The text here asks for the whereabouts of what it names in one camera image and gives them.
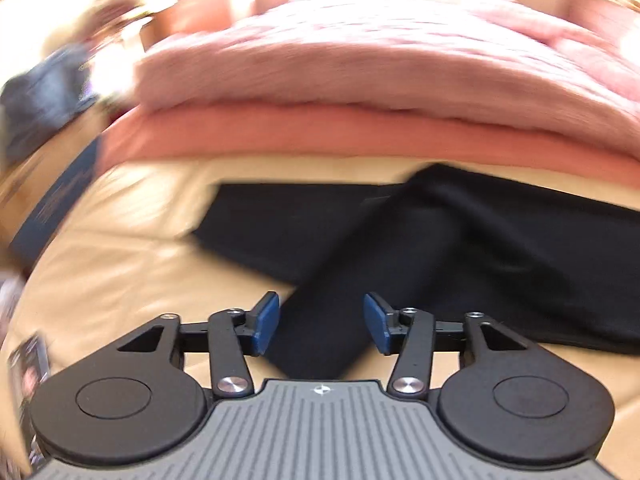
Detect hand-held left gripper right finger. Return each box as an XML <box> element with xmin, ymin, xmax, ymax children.
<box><xmin>363</xmin><ymin>292</ymin><xmax>538</xmax><ymax>400</ymax></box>

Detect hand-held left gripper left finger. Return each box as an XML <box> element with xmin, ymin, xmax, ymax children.
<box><xmin>102</xmin><ymin>291</ymin><xmax>281</xmax><ymax>400</ymax></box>

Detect black pants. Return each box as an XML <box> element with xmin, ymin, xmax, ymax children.
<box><xmin>192</xmin><ymin>162</ymin><xmax>640</xmax><ymax>381</ymax></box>

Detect salmon pink bed sheet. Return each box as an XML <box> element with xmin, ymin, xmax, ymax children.
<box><xmin>100</xmin><ymin>102</ymin><xmax>640</xmax><ymax>196</ymax></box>

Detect dark printed packet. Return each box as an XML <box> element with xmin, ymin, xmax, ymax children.
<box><xmin>7</xmin><ymin>332</ymin><xmax>53</xmax><ymax>466</ymax></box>

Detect pink fluffy blanket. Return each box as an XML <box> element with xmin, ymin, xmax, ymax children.
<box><xmin>132</xmin><ymin>0</ymin><xmax>640</xmax><ymax>161</ymax></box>

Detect blue denim cloth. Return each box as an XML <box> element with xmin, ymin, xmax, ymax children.
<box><xmin>0</xmin><ymin>42</ymin><xmax>101</xmax><ymax>161</ymax></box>

